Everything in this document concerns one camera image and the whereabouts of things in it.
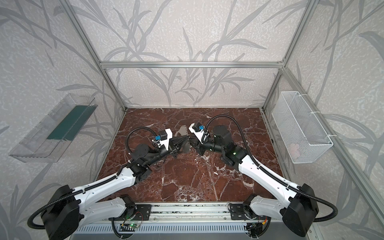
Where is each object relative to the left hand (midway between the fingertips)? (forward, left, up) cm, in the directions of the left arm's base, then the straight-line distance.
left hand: (189, 134), depth 66 cm
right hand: (+2, +1, -4) cm, 4 cm away
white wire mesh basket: (-5, -48, +3) cm, 48 cm away
